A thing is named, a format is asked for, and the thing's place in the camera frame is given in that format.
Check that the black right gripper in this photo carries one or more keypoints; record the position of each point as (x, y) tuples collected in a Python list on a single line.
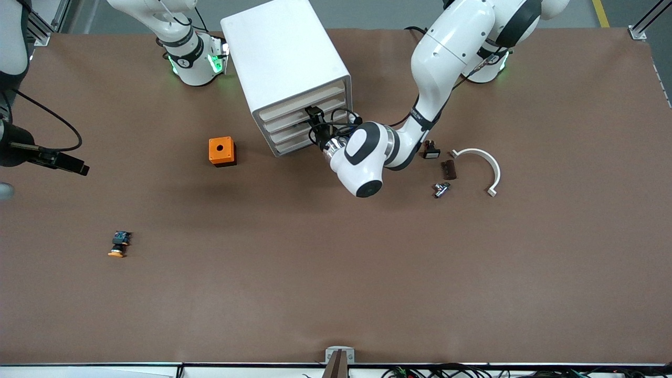
[(11, 153)]

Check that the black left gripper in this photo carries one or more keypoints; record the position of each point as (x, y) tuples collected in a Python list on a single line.
[(321, 134)]

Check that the arm base connector block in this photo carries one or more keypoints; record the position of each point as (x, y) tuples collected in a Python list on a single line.
[(220, 55)]

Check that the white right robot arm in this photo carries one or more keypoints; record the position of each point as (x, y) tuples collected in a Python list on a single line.
[(191, 63)]

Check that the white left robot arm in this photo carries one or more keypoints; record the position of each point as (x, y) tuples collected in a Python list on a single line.
[(446, 47)]

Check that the yellow mushroom push button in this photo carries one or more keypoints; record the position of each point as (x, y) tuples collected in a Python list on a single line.
[(118, 244)]

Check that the orange button box with hole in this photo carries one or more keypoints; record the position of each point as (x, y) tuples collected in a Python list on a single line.
[(220, 149)]

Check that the black button with white face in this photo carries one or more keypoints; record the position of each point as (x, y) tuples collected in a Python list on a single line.
[(433, 153)]

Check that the brown terminal block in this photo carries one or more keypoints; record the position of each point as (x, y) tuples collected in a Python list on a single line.
[(449, 169)]

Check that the small silver metal connector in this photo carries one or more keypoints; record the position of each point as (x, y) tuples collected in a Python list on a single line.
[(441, 189)]

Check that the aluminium frame profile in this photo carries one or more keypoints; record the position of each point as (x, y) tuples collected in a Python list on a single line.
[(44, 38), (638, 32)]

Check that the white curved bracket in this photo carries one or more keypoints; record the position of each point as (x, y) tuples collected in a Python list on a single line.
[(488, 160)]

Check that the white table edge rail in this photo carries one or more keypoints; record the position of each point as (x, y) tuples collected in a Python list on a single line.
[(105, 371)]

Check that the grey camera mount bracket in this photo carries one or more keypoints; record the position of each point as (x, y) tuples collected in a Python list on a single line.
[(338, 362)]

